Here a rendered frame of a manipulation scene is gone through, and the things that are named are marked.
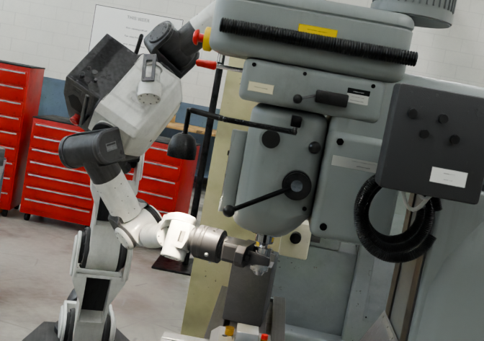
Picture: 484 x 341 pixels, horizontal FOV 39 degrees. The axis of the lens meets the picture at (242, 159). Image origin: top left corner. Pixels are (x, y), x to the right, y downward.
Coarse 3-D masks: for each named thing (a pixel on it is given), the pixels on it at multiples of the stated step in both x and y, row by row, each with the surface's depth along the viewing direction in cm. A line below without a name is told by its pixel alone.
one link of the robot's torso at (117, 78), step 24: (96, 48) 204; (120, 48) 207; (72, 72) 199; (96, 72) 201; (120, 72) 203; (168, 72) 209; (72, 96) 205; (96, 96) 198; (120, 96) 200; (168, 96) 206; (72, 120) 212; (96, 120) 201; (120, 120) 198; (144, 120) 199; (168, 120) 213; (144, 144) 204
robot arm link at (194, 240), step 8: (176, 224) 182; (184, 224) 181; (168, 232) 183; (176, 232) 181; (184, 232) 181; (192, 232) 180; (200, 232) 179; (168, 240) 181; (176, 240) 180; (184, 240) 180; (192, 240) 179; (200, 240) 178; (168, 248) 180; (176, 248) 180; (184, 248) 180; (192, 248) 179; (200, 248) 178; (168, 256) 180; (176, 256) 180; (184, 256) 182; (200, 256) 179
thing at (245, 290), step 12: (276, 252) 225; (276, 264) 223; (240, 276) 207; (252, 276) 206; (264, 276) 206; (228, 288) 208; (240, 288) 207; (252, 288) 207; (264, 288) 206; (228, 300) 208; (240, 300) 208; (252, 300) 207; (264, 300) 206; (228, 312) 208; (240, 312) 208; (252, 312) 207; (264, 312) 213; (252, 324) 208
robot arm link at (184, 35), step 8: (176, 32) 212; (184, 32) 212; (192, 32) 211; (168, 40) 209; (176, 40) 211; (184, 40) 212; (160, 48) 211; (168, 48) 211; (176, 48) 212; (184, 48) 213; (192, 48) 213; (200, 48) 215; (168, 56) 214; (176, 56) 213; (184, 56) 214; (192, 56) 216; (176, 64) 216; (184, 64) 216
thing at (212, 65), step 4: (200, 60) 183; (204, 60) 183; (196, 64) 184; (200, 64) 183; (204, 64) 183; (208, 64) 183; (212, 64) 183; (216, 64) 183; (220, 64) 183; (212, 68) 183; (220, 68) 183; (224, 68) 183; (228, 68) 183; (232, 68) 183; (236, 68) 183; (240, 68) 183; (240, 72) 183
